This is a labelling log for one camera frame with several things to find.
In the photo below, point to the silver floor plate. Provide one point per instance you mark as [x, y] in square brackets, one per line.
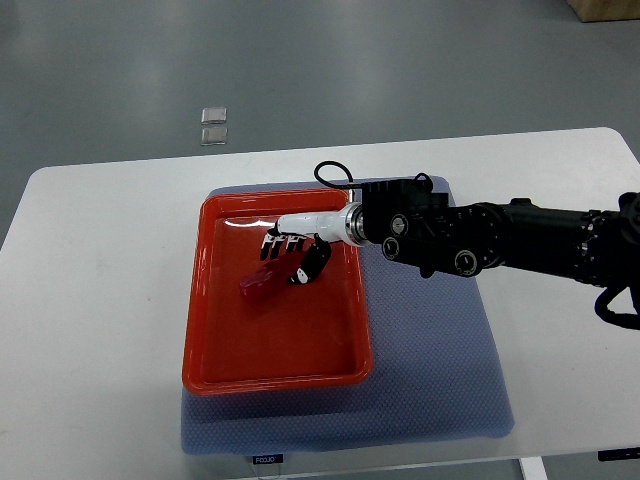
[213, 115]
[214, 136]

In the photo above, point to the blue-grey textured mat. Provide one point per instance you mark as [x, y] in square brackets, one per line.
[436, 376]

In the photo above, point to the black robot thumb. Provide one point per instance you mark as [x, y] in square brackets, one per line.
[309, 263]

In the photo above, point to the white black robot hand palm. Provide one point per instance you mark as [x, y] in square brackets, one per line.
[330, 226]

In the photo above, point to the dark table label left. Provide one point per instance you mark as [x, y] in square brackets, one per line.
[268, 459]

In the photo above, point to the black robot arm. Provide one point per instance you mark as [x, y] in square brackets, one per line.
[416, 226]

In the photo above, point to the red plastic tray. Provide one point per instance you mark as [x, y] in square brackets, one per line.
[315, 335]

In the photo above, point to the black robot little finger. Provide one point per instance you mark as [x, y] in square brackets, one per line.
[266, 246]

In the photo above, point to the white table leg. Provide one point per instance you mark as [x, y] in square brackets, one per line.
[532, 468]

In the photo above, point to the lower silver floor plate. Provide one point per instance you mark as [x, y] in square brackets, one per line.
[214, 136]

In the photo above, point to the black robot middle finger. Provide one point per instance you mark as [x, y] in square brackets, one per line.
[287, 244]

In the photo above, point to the dark table label right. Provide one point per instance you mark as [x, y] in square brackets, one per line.
[619, 454]

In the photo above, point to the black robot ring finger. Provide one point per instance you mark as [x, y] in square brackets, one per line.
[275, 246]

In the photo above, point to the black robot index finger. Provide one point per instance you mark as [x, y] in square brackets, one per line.
[298, 243]

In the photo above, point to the upper silver floor plate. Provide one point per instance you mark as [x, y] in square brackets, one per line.
[213, 115]

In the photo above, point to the red pepper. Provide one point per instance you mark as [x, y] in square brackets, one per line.
[271, 278]

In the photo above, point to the dark table label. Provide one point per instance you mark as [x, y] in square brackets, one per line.
[619, 454]
[268, 459]

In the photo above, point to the cardboard box corner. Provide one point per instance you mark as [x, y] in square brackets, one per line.
[589, 11]

